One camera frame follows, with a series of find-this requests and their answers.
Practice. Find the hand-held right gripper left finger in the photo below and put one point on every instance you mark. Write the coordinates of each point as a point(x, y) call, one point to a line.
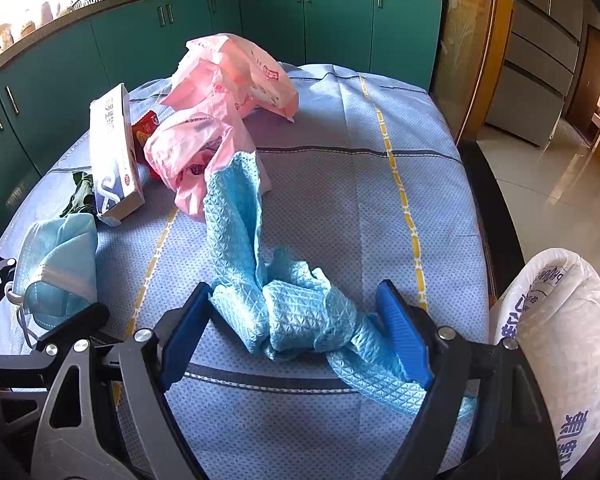
point(182, 340)

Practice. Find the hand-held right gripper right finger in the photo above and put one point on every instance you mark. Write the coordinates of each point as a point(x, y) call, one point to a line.
point(405, 340)

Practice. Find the blue face mask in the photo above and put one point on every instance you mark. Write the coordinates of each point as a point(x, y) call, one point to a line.
point(60, 260)

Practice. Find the blue textured cloth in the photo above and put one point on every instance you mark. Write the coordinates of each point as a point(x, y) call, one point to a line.
point(285, 310)

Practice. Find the trash bin with white bag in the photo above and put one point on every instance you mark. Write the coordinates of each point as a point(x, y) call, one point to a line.
point(580, 340)

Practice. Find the dark green wrapper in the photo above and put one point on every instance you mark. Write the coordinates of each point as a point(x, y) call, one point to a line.
point(80, 195)

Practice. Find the blue checked tablecloth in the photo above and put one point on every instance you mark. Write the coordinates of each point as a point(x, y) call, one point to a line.
point(330, 200)

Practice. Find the white medicine box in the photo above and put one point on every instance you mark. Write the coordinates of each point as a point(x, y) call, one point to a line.
point(112, 160)

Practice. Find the red snack wrapper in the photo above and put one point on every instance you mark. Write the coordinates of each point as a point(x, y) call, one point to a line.
point(144, 135)

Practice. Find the glass sliding door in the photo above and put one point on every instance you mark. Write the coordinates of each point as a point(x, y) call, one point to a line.
point(465, 45)

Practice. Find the silver refrigerator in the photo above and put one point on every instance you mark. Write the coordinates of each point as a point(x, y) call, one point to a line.
point(540, 60)

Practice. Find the teal lower cabinets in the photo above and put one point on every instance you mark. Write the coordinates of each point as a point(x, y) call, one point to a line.
point(280, 25)

